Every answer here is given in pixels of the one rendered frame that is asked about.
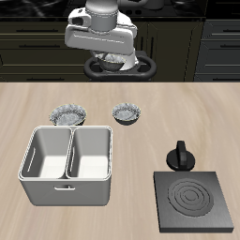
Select medium grey speckled bowl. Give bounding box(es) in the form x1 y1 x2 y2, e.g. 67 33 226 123
111 102 143 127

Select white two-bin basket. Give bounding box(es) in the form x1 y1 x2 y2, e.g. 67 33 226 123
17 125 114 207

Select dark grey stove plate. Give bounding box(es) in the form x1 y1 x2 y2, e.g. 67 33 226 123
152 170 235 234

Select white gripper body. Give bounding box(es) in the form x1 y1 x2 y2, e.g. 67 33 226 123
64 23 139 57

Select flat black base plate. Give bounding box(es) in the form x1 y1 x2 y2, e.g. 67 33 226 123
82 51 158 83

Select large grey speckled bowl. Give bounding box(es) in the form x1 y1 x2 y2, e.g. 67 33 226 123
48 103 88 128

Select dark kitchen cupboards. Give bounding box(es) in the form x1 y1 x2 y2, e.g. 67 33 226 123
0 0 240 83

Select round black knob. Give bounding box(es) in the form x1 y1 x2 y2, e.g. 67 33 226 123
165 140 197 173

